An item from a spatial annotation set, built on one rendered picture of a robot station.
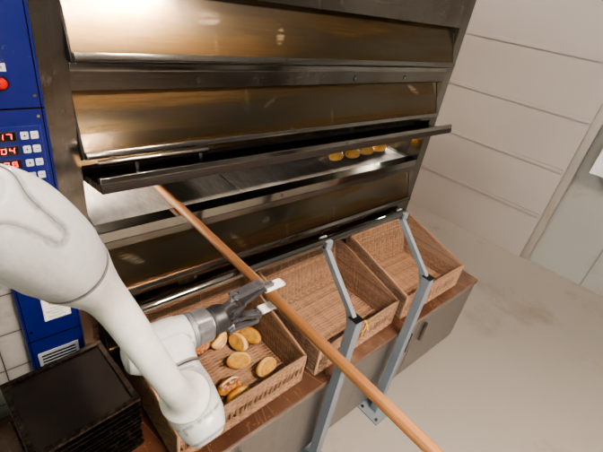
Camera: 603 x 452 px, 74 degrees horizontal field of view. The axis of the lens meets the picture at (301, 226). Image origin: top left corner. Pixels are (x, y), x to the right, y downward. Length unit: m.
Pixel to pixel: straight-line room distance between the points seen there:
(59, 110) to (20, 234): 0.81
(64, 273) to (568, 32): 4.02
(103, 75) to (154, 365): 0.79
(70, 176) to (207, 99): 0.48
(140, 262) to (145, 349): 0.83
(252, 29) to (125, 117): 0.49
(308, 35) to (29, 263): 1.30
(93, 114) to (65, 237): 0.82
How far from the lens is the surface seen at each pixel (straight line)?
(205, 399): 0.91
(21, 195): 0.46
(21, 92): 1.19
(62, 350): 1.64
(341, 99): 1.81
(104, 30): 1.23
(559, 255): 4.48
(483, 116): 4.37
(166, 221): 1.50
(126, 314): 0.70
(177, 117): 1.36
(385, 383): 2.31
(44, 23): 1.20
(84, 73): 1.24
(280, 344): 1.75
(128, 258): 1.54
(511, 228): 4.47
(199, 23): 1.34
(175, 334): 0.98
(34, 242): 0.47
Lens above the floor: 1.96
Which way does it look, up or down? 31 degrees down
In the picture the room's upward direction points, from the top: 11 degrees clockwise
